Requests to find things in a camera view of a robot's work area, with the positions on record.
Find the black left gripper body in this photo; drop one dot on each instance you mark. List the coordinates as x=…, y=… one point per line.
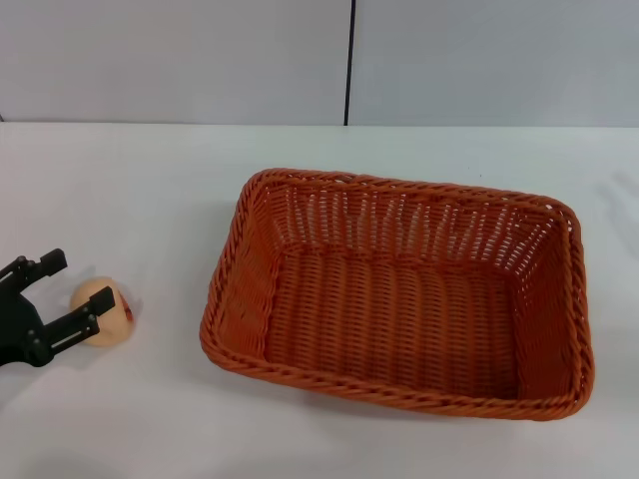
x=17, y=329

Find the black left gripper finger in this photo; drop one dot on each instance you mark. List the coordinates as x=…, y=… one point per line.
x=75, y=322
x=42, y=263

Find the orange woven plastic basket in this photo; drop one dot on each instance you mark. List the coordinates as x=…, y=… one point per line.
x=389, y=319

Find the pale round bread roll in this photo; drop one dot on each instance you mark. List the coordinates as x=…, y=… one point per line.
x=84, y=295

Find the black vertical wall strip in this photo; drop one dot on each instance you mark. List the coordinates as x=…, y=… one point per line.
x=349, y=60

